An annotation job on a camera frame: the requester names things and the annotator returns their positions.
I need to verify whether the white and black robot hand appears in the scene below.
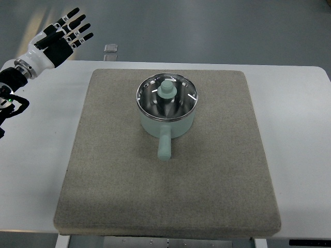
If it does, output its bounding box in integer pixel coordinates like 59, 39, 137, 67
19, 7, 94, 77

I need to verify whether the glass lid with green knob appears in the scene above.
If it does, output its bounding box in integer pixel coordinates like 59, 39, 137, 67
136, 73, 198, 122

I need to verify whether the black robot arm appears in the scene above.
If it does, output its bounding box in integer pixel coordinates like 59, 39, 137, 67
1, 59, 33, 125

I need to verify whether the small clear floor plate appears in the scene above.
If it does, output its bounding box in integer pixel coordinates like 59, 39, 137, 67
104, 44, 118, 53

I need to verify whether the mint green saucepan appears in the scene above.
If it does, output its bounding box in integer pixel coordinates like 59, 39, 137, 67
136, 73, 199, 161

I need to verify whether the grey felt mat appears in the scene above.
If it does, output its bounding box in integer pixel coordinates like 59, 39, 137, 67
53, 69, 281, 239

